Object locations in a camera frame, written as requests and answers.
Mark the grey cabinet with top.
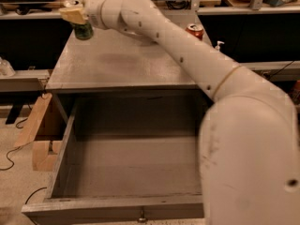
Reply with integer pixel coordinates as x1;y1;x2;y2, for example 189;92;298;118
45;8;233;124

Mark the black floor cable left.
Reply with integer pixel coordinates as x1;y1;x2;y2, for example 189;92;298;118
0;117;30;172

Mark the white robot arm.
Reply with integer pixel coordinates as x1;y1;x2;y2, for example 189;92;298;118
60;0;300;225

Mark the red cola can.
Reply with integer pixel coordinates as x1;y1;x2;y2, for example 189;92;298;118
186;23;204;40

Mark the clear plastic bag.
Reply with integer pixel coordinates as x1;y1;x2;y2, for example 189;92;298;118
0;57;15;77

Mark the open grey top drawer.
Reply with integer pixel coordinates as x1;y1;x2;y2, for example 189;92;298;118
22;116;203;225

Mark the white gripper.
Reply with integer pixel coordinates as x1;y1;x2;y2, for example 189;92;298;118
59;0;124;31

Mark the green soda can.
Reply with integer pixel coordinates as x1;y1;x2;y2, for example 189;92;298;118
63;0;95;41

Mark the white pump dispenser bottle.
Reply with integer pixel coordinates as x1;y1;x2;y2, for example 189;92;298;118
215;40;225;52

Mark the wooden plank assembly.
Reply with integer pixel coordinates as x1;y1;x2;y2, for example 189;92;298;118
14;93;66;172

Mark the brass drawer knob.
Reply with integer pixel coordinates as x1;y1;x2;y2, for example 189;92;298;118
138;210;147;223

